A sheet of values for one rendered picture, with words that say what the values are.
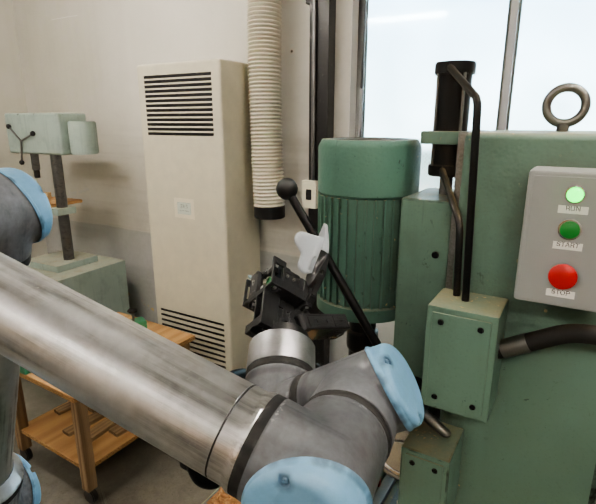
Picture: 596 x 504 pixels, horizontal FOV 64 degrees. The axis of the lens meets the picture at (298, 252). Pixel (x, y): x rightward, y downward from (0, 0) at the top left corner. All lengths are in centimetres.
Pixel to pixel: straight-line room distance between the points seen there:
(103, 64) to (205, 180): 121
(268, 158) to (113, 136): 127
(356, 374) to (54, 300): 30
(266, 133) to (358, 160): 151
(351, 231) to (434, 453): 35
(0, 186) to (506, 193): 67
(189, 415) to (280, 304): 30
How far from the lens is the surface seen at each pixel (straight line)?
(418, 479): 78
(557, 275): 63
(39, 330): 50
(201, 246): 243
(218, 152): 227
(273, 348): 61
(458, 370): 68
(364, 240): 79
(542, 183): 62
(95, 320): 48
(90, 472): 230
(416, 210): 76
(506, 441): 82
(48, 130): 293
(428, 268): 77
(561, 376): 75
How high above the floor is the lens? 153
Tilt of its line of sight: 15 degrees down
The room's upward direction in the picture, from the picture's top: straight up
